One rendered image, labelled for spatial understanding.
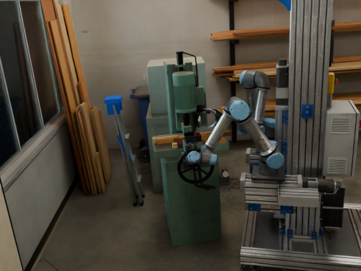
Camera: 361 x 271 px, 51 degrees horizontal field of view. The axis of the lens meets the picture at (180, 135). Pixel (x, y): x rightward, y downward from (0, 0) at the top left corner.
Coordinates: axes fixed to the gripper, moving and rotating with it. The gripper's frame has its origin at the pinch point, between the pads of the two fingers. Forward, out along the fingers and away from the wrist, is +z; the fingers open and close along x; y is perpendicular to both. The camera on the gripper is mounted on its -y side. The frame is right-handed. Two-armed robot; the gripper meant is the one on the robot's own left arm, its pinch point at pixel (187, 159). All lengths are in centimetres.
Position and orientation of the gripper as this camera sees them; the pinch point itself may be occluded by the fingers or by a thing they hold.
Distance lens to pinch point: 280.8
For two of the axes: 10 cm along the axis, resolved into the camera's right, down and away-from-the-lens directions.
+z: -0.9, 1.8, 9.8
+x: 9.9, -1.2, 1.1
